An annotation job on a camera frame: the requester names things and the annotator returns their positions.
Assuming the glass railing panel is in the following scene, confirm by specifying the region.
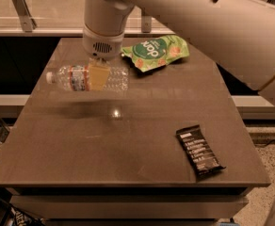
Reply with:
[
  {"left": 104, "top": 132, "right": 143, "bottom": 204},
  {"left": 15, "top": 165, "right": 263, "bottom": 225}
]
[{"left": 0, "top": 0, "right": 176, "bottom": 38}]

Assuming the left metal rail bracket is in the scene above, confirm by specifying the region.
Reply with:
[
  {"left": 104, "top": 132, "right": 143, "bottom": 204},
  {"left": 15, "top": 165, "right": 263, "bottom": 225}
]
[{"left": 11, "top": 0, "right": 37, "bottom": 32}]

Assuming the middle metal rail bracket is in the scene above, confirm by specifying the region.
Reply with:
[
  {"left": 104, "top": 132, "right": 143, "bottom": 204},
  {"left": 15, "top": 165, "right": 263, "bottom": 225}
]
[{"left": 141, "top": 15, "right": 152, "bottom": 33}]

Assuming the green snack bag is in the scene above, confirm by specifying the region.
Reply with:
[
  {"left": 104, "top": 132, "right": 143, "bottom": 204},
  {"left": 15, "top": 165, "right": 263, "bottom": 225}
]
[{"left": 121, "top": 35, "right": 189, "bottom": 73}]

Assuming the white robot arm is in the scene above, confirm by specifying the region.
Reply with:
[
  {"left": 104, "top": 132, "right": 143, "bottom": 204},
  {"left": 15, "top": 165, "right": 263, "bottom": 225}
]
[{"left": 83, "top": 0, "right": 275, "bottom": 106}]

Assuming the brown table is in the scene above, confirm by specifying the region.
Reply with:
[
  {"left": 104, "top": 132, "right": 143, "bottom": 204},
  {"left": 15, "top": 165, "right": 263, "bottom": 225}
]
[{"left": 0, "top": 50, "right": 269, "bottom": 226}]

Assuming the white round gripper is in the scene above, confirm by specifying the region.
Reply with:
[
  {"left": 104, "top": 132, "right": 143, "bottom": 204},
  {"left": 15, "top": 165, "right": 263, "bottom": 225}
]
[{"left": 83, "top": 24, "right": 124, "bottom": 90}]

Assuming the black snack bar wrapper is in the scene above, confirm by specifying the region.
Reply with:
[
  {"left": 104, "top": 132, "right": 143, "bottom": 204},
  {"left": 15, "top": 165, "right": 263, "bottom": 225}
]
[{"left": 176, "top": 125, "right": 225, "bottom": 179}]

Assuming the clear plastic water bottle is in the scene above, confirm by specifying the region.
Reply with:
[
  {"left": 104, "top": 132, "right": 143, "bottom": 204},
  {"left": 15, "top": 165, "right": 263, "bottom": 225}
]
[{"left": 46, "top": 65, "right": 129, "bottom": 92}]

